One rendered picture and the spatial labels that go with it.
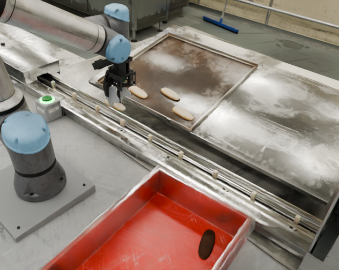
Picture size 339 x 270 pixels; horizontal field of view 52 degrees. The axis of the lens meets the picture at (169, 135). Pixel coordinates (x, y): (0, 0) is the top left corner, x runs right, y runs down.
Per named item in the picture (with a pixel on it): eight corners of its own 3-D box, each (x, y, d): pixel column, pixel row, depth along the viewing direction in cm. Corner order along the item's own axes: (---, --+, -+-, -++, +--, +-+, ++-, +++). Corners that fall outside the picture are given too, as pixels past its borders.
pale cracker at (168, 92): (158, 91, 143) (158, 89, 142) (165, 87, 145) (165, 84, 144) (175, 102, 138) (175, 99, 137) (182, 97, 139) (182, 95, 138)
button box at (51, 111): (37, 122, 141) (32, 99, 134) (53, 114, 146) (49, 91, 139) (50, 130, 137) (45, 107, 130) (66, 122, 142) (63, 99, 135)
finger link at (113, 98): (115, 114, 124) (118, 90, 120) (104, 107, 127) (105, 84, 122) (122, 112, 126) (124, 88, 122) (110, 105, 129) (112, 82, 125)
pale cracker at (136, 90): (126, 89, 145) (126, 87, 144) (133, 85, 146) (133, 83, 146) (142, 99, 139) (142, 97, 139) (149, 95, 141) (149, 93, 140)
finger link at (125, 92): (129, 107, 129) (126, 87, 122) (117, 102, 132) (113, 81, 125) (134, 103, 131) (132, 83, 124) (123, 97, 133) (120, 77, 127)
